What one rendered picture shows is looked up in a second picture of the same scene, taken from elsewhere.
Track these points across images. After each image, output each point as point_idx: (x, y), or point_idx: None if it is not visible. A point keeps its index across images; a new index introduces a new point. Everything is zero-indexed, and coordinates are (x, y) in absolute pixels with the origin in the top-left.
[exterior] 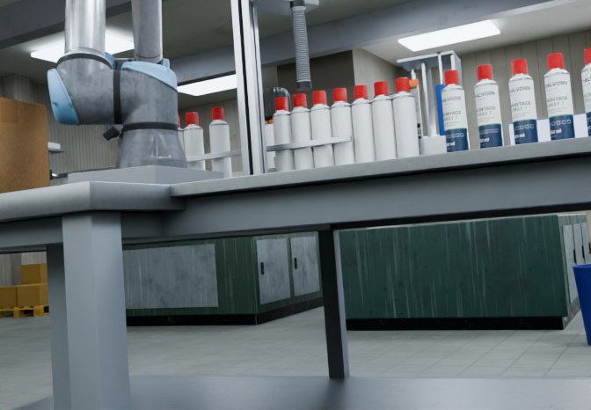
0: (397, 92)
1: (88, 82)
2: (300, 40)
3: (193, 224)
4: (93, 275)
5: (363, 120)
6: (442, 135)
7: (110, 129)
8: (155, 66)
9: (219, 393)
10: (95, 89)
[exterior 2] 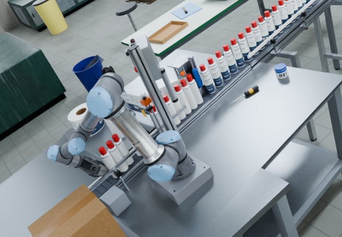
0: (190, 81)
1: (173, 158)
2: (170, 84)
3: None
4: (288, 203)
5: (184, 97)
6: (201, 86)
7: (98, 169)
8: (178, 134)
9: None
10: (176, 158)
